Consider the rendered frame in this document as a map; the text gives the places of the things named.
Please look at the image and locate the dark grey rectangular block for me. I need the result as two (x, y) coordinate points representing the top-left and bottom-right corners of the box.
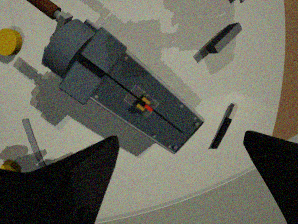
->
(205, 23), (242, 53)

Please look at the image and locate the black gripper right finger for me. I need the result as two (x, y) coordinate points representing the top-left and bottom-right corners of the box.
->
(243, 131), (298, 224)

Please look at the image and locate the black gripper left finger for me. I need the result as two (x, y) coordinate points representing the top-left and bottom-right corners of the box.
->
(0, 135), (118, 224)

